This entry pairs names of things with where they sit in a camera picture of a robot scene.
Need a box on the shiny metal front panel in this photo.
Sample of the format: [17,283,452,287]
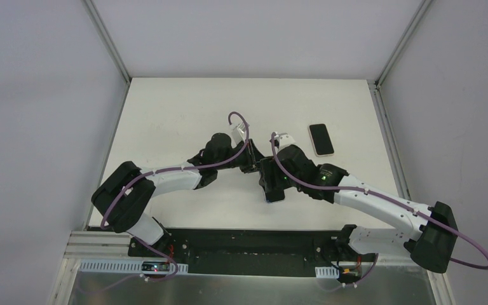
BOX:
[69,268,436,304]

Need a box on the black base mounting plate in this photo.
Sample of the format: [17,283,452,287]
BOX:
[128,228,376,278]

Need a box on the aluminium frame rail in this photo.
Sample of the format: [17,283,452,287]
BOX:
[48,1,132,304]
[368,0,457,304]

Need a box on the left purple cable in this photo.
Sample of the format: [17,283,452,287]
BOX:
[100,111,251,245]

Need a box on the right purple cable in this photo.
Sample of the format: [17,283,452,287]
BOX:
[270,132,488,271]

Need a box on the black phone with pink edge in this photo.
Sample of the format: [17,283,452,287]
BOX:
[308,123,335,157]

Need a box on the purple cable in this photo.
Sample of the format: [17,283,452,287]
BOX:
[100,111,251,245]
[270,132,488,271]

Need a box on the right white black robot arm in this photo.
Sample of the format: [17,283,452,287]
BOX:
[259,145,457,273]

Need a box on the left aluminium frame rail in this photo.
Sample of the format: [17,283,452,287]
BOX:
[48,1,132,304]

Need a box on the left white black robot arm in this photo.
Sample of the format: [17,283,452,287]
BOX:
[91,133,264,257]

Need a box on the right white slotted cable duct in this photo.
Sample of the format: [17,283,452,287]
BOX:
[315,266,340,279]

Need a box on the white slotted cable duct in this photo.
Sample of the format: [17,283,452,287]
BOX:
[79,259,188,275]
[315,266,340,279]

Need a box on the right aluminium frame rail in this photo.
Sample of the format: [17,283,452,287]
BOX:
[368,0,457,304]

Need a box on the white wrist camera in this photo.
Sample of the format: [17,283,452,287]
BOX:
[274,132,295,150]
[230,122,248,144]

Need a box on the right circuit board orange connector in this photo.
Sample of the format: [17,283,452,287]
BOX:
[337,267,362,283]

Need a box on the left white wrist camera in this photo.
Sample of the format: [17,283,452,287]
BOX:
[230,122,248,144]

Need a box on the left white slotted cable duct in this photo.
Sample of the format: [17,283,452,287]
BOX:
[79,259,188,275]

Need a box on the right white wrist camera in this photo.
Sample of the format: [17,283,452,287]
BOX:
[274,132,295,150]

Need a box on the left green circuit board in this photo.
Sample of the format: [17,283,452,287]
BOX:
[141,261,171,274]

